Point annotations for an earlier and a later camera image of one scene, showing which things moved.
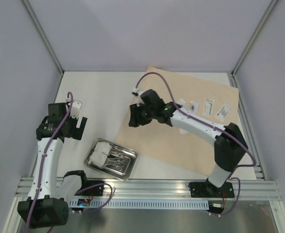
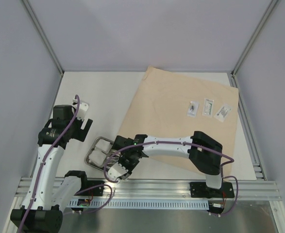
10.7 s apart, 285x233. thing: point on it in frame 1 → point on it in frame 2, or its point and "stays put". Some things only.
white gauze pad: [104, 147] stays put
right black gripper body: [136, 116] → [126, 162]
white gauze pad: [98, 158] stays put
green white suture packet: [208, 107] stays put
